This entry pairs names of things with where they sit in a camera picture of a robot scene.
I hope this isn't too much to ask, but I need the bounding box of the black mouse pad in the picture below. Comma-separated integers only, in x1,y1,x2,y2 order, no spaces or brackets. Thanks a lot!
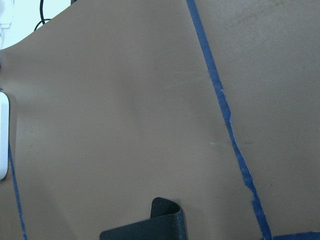
99,197,187,240

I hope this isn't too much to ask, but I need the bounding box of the white desk lamp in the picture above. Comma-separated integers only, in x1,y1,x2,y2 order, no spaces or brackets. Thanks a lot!
0,92,10,181

